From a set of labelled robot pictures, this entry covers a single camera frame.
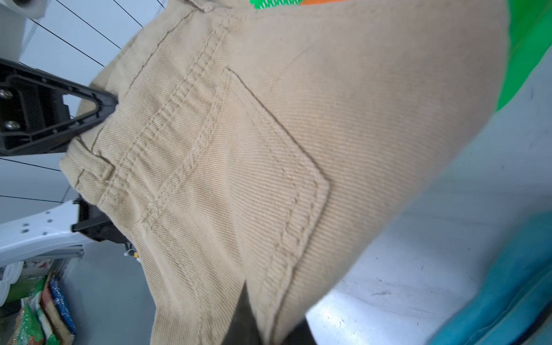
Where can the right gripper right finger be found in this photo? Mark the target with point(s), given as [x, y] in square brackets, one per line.
[300, 335]

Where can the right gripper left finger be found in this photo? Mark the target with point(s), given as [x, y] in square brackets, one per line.
[243, 327]

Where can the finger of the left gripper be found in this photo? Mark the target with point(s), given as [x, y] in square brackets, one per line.
[34, 118]
[95, 224]

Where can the beige pants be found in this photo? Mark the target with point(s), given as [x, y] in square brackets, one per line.
[264, 149]

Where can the teal pants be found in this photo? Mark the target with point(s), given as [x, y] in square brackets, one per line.
[513, 305]

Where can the orange pants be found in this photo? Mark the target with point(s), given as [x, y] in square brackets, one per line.
[318, 2]

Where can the green plastic basket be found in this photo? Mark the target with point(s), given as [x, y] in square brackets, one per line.
[522, 43]

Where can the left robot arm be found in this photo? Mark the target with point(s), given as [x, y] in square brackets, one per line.
[50, 230]

